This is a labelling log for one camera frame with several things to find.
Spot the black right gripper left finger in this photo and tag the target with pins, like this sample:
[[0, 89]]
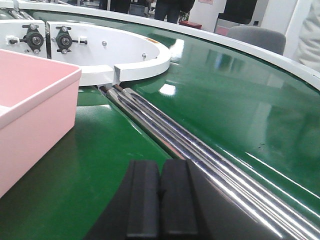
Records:
[[133, 211]]

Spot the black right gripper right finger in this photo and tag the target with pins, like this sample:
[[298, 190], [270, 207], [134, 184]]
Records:
[[192, 209]]

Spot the pink plastic bin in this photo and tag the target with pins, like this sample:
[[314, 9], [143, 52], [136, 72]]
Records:
[[38, 99]]

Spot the steel transfer rollers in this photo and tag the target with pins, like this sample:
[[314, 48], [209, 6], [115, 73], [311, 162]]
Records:
[[235, 201]]

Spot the green conveyor belt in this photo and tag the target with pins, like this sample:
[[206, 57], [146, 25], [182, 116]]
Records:
[[230, 100]]

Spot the grey chair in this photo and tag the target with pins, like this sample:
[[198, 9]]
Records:
[[267, 39]]

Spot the right black bearing block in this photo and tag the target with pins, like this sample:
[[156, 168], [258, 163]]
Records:
[[64, 40]]

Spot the black bearing block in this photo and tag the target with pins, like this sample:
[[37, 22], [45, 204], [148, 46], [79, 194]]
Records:
[[32, 38], [64, 40]]

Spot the person in grey hoodie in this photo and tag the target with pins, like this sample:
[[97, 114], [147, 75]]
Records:
[[308, 50]]

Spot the left black bearing block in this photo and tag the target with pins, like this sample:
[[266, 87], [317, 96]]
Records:
[[32, 38]]

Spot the person in dark clothes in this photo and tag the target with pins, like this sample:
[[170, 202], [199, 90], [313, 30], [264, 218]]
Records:
[[171, 9]]

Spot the white outer conveyor rim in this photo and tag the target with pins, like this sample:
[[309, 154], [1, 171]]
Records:
[[303, 72]]

